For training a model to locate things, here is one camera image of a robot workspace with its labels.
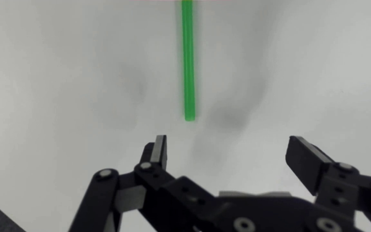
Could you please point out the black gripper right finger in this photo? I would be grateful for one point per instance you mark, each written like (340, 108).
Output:
(308, 165)

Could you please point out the green straw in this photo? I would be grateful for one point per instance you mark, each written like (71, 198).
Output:
(188, 59)

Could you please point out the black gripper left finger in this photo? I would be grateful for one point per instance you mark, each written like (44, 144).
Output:
(160, 152)

